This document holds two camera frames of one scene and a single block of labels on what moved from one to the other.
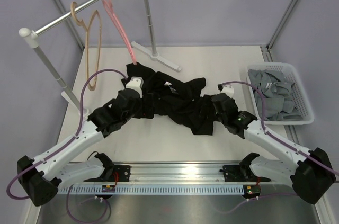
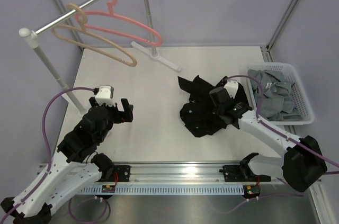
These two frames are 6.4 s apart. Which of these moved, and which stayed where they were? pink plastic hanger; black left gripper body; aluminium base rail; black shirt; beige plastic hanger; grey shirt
Moved: black shirt; black left gripper body; beige plastic hanger; pink plastic hanger
Stayed: grey shirt; aluminium base rail
